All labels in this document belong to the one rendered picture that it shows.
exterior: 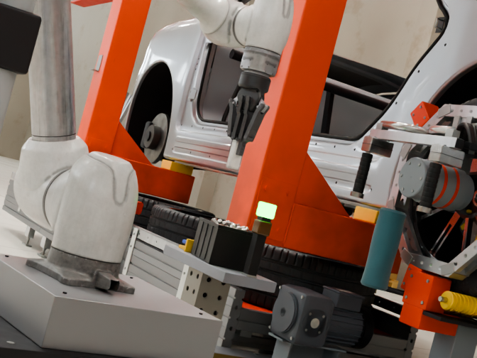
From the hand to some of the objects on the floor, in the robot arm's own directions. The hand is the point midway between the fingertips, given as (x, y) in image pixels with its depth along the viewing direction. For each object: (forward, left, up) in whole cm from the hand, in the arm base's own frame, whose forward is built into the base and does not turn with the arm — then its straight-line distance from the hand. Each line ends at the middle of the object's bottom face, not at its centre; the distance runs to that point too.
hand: (235, 155), depth 217 cm
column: (+35, +36, -76) cm, 91 cm away
